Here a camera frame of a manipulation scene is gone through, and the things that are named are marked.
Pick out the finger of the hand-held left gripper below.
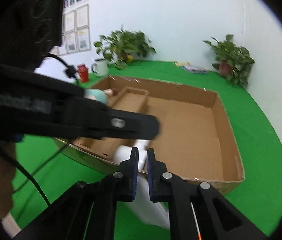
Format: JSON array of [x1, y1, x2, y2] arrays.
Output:
[[55, 94, 161, 141]]

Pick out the white device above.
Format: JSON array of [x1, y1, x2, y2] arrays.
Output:
[[125, 152, 171, 230]]

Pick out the plush pig toy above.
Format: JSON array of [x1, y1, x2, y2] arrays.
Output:
[[85, 88, 119, 105]]

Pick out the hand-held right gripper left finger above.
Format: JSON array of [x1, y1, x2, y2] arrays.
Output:
[[13, 147, 140, 240]]

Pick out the wall of framed certificates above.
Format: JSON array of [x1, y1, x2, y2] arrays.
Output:
[[57, 4, 91, 55]]

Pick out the white enamel mug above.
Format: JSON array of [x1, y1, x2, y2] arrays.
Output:
[[91, 58, 109, 77]]

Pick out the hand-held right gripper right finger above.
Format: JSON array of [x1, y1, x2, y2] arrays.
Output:
[[147, 148, 269, 240]]

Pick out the black cable with connector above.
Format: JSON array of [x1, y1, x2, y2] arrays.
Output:
[[44, 54, 80, 85]]

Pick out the large cardboard box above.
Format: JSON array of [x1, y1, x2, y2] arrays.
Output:
[[56, 75, 245, 195]]

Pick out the potted plant in red pot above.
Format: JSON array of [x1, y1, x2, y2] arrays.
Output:
[[203, 34, 255, 88]]

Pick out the blue and white packet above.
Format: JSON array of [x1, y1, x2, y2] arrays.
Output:
[[181, 64, 208, 74]]

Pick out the narrow long cardboard box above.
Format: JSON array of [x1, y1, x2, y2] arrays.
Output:
[[73, 87, 150, 159]]

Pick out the bushy potted plant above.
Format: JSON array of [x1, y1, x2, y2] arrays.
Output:
[[93, 29, 156, 70]]

